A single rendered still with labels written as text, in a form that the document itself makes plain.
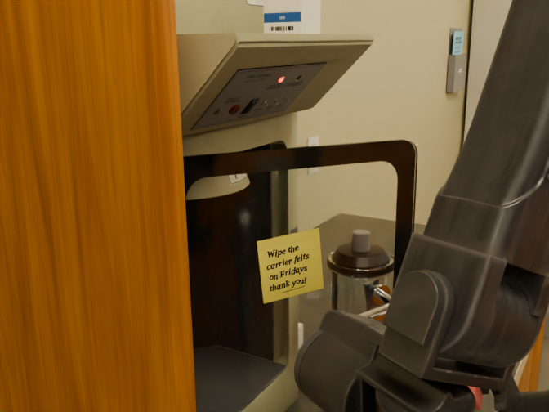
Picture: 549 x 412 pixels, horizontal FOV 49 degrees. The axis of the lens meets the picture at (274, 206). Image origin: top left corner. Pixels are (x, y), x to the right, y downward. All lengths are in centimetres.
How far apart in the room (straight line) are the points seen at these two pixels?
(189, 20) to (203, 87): 12
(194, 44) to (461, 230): 32
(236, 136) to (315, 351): 38
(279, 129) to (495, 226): 53
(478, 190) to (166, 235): 27
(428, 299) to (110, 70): 32
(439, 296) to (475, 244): 4
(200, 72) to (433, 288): 32
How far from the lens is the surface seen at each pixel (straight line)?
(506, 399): 76
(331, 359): 41
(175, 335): 55
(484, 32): 364
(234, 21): 74
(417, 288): 34
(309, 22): 72
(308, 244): 69
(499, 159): 36
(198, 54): 56
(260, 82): 64
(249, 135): 77
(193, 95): 57
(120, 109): 52
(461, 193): 36
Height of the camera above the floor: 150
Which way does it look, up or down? 15 degrees down
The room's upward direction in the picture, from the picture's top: 1 degrees counter-clockwise
